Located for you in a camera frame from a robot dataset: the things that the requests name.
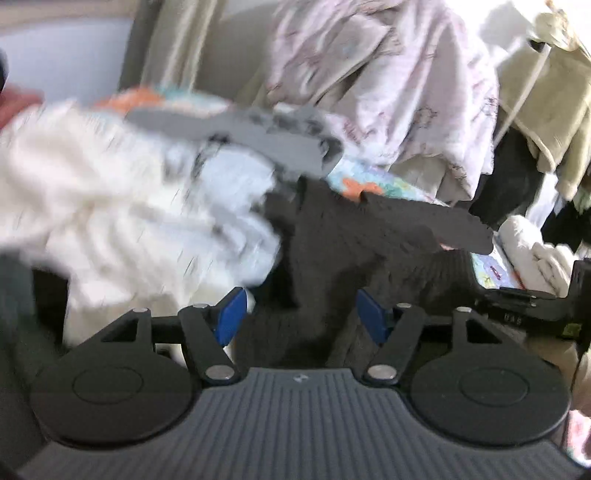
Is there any dark grey-green garment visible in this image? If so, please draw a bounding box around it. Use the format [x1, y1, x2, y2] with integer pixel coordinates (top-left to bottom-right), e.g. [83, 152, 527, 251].
[1, 252, 68, 468]

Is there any light blue sweatshirt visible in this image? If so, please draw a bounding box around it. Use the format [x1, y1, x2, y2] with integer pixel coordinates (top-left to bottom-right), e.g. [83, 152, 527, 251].
[163, 141, 280, 287]

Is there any cream white printed garment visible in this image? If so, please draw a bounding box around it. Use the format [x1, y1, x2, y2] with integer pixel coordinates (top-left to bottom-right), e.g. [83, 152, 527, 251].
[1, 102, 232, 344]

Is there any floral quilted bedspread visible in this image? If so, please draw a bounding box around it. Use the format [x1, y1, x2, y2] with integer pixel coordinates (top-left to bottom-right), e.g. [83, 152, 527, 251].
[94, 87, 523, 289]

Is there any dark brown knit sweater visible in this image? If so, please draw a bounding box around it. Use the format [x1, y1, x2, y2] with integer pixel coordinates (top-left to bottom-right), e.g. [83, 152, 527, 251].
[233, 178, 493, 373]

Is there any beige satin curtain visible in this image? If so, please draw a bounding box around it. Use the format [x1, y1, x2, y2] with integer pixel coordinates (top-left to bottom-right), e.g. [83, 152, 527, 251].
[140, 0, 226, 90]

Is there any beige hanging garment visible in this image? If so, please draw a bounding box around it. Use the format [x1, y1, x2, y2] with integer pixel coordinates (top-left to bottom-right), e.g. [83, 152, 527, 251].
[499, 10, 590, 201]

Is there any red pillow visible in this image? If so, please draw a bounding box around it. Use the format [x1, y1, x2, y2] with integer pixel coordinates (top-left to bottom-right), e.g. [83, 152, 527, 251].
[0, 86, 44, 129]

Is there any grey t-shirt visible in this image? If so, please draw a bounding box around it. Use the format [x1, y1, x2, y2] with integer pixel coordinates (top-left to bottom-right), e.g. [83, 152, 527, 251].
[126, 106, 344, 179]

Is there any pink floral blanket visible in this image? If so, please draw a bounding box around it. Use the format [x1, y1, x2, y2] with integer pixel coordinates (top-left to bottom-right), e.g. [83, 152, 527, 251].
[262, 1, 499, 202]

